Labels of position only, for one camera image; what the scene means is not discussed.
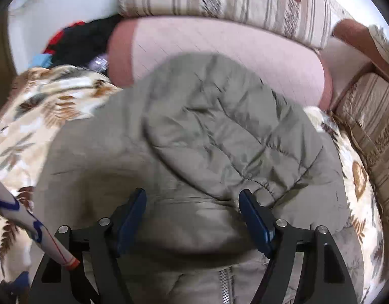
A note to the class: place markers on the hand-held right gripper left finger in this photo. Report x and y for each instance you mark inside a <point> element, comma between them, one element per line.
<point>132,212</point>

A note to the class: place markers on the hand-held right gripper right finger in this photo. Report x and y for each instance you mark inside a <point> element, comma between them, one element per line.
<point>253,218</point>

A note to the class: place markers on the olive hooded puffer jacket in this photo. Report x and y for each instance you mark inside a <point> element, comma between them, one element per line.
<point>213,126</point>

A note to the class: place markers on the black clothes pile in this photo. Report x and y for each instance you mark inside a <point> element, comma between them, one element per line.
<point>86,41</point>

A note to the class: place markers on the floral leaf print blanket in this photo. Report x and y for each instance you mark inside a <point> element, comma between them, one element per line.
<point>45,110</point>

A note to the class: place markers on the clear plastic bottle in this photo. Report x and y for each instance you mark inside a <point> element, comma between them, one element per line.
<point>99,63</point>

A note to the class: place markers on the wide striped floral cushion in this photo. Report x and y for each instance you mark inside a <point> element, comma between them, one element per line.
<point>378,117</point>

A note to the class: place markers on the light blue cloth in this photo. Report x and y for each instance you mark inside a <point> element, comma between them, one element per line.
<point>41,60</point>

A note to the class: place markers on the red garment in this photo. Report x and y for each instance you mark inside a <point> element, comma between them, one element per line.
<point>55,42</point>

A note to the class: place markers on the pink bolster cushion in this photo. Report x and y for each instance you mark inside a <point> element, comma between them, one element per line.
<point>213,38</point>

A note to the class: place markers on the long striped floral cushion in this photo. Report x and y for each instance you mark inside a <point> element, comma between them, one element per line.
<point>245,0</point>

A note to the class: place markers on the cream crumpled cloth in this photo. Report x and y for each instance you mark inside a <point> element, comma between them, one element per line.
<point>386,44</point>

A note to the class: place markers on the brown wooden door frame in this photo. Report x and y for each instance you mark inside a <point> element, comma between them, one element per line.
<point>1,63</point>

